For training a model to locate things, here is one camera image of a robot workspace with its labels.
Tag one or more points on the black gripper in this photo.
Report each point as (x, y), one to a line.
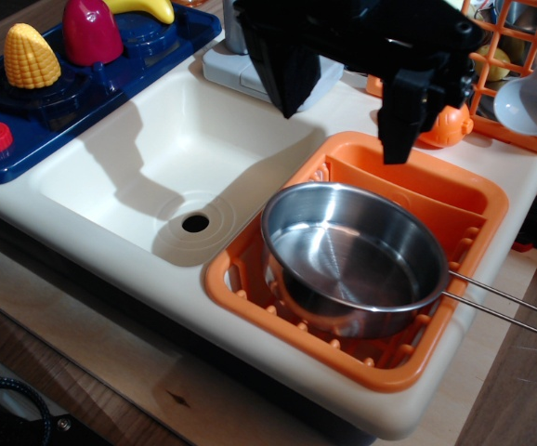
(419, 49)

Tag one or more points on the stainless steel pan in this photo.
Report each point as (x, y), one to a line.
(352, 263)

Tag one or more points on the orange plastic drying rack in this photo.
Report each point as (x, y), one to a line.
(462, 209)

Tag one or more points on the orange toy fruit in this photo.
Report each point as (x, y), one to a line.
(451, 127)

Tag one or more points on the yellow toy banana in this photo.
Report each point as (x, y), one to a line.
(162, 10)

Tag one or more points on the red toy pepper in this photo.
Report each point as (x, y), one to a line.
(90, 33)

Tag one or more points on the dark blue toy stove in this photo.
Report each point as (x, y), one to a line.
(42, 121)

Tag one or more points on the yellow toy corn cob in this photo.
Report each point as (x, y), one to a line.
(29, 61)

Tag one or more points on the orange wire basket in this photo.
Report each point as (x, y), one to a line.
(510, 34)

